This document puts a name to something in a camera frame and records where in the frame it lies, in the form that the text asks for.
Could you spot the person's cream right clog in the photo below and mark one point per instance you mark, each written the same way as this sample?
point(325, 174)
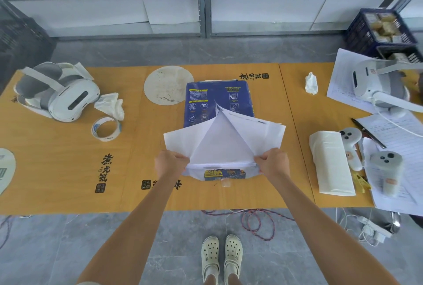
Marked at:
point(233, 250)

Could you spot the pile of tan boxes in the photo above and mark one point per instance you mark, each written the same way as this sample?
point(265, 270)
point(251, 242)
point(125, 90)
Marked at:
point(383, 28)

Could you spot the person's left leg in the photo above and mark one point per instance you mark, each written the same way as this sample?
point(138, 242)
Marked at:
point(210, 279)

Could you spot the person's cream clog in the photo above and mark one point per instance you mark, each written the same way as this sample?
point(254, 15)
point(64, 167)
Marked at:
point(210, 251)
point(233, 250)

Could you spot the plastic wrapped white controller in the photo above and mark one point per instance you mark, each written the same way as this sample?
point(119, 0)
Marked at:
point(386, 169)

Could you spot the round white sticker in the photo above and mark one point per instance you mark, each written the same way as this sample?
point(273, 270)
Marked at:
point(165, 85)

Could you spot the plain white sheet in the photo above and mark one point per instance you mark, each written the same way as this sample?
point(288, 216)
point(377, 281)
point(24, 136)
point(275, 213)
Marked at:
point(340, 80)

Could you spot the person's right hand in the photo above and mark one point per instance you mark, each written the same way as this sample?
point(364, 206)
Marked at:
point(276, 164)

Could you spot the dark small plastic crate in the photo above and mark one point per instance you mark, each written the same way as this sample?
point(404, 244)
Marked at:
point(383, 51)

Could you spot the oval white printed sticker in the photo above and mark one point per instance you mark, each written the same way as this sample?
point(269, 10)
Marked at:
point(6, 169)

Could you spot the person's right leg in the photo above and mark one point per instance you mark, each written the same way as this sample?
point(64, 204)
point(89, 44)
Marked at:
point(234, 279)

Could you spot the large crumpled white tissue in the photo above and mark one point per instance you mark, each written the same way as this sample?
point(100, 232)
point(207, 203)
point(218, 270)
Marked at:
point(110, 104)

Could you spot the black pen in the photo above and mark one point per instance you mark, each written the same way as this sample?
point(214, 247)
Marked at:
point(366, 132)

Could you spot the white game controller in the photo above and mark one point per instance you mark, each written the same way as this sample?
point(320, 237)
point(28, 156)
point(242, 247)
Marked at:
point(350, 134)

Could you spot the small crumpled white tissue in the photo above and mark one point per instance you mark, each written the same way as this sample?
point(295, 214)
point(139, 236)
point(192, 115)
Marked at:
point(311, 85)

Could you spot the blue paper ream package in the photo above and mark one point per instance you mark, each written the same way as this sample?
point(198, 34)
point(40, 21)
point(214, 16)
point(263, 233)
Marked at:
point(198, 96)

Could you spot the person's left hand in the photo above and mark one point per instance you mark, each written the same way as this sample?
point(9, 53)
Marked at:
point(168, 164)

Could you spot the black mesh plastic crate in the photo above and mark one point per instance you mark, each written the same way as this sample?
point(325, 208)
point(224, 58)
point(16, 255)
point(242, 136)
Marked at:
point(20, 40)

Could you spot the white tape roll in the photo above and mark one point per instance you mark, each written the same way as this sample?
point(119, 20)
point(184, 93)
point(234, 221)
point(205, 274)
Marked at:
point(107, 137)

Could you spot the white headset with black visor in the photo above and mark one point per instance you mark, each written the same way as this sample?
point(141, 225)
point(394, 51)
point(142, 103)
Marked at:
point(72, 99)

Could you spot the white power strip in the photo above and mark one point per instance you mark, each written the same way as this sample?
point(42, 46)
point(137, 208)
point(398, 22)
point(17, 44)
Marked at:
point(376, 230)

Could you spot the white grey VR headset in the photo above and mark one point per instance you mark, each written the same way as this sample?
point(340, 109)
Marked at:
point(373, 85)

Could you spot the yellow plastic tag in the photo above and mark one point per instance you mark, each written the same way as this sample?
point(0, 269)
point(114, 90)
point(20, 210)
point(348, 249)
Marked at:
point(360, 180)

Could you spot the person's leg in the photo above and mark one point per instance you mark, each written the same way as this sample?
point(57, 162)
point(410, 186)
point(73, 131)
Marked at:
point(234, 279)
point(210, 279)

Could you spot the lined white sheet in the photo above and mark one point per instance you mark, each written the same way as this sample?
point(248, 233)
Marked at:
point(396, 129)

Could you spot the blue plastic crate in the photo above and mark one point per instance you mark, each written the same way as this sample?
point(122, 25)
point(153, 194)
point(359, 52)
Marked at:
point(355, 35)

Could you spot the person's cream left clog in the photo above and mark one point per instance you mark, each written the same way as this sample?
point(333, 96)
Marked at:
point(210, 251)

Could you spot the white paper towel pack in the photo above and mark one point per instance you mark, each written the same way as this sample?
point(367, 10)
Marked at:
point(330, 162)

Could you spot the person's right forearm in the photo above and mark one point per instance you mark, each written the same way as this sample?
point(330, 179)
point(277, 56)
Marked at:
point(317, 228)

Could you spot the person's left forearm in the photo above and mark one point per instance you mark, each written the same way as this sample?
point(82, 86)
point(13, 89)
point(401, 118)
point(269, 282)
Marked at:
point(132, 228)

